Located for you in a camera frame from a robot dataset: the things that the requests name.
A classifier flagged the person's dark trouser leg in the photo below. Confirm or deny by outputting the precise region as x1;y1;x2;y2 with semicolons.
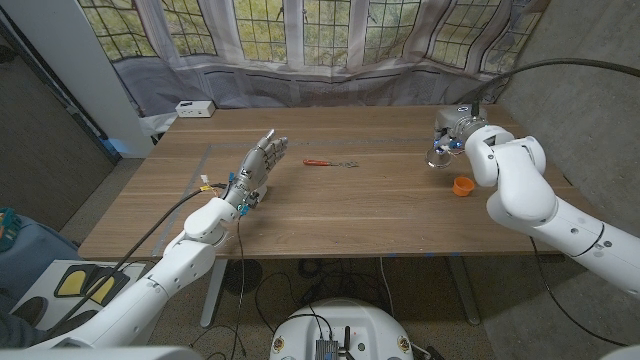
0;312;49;349

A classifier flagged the white robot chest edge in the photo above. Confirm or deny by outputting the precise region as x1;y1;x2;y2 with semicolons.
0;345;204;360

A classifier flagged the white power box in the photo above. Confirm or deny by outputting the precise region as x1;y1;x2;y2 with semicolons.
174;100;217;119

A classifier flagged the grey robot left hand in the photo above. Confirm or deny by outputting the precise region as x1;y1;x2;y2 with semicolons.
221;128;290;211

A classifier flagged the blue grey cushion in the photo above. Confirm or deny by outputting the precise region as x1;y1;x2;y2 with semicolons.
0;214;81;301

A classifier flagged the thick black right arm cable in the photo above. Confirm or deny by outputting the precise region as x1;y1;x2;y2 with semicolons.
457;57;640;119

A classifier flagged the thin white floor cable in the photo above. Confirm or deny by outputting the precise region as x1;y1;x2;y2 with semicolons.
378;257;396;319

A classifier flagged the teal fabric item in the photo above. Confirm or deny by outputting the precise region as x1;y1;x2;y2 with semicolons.
0;207;22;253

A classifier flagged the printed window backdrop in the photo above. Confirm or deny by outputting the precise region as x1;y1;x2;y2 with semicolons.
77;0;551;119

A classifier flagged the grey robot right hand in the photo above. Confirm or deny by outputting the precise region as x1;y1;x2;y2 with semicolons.
432;103;489;156

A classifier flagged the black round floor fan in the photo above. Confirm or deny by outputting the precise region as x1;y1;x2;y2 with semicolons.
223;258;264;295

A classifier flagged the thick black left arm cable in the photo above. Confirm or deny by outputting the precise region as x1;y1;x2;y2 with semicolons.
43;182;229;337

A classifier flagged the dark shoe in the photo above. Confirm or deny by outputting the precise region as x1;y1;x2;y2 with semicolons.
10;295;49;329
54;309;99;336

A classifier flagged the white floor board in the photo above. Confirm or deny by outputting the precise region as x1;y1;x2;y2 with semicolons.
9;258;146;331

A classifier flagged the silver handbell black handle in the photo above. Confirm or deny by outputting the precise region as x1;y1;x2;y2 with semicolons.
424;147;454;170

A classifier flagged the grey table leg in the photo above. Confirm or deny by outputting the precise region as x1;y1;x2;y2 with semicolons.
447;257;482;326

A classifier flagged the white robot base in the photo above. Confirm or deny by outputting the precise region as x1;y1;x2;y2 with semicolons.
268;298;415;360

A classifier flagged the small orange cup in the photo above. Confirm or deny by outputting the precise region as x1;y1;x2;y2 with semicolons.
452;175;476;198

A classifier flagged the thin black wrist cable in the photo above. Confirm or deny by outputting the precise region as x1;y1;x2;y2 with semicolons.
528;236;630;348
189;218;247;360

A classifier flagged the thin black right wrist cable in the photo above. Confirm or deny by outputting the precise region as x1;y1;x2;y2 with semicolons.
528;236;630;348

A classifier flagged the black floor cable loop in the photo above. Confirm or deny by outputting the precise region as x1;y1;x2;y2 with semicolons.
253;272;301;335

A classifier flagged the thin black left wrist cable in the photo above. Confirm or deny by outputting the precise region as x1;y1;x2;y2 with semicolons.
189;218;247;360

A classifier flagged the black yellow foot pedal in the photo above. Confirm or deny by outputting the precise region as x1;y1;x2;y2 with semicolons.
82;267;130;307
53;264;96;299

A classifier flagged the white table leg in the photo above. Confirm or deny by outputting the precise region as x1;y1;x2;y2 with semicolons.
199;258;229;329

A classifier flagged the grey electronics box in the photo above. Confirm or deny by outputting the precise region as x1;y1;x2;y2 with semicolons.
313;338;341;360

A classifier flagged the grey tape outline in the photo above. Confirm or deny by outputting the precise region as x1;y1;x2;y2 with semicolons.
149;135;549;259

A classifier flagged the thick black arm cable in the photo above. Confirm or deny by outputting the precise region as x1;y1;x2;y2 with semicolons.
457;57;640;119
43;182;229;337

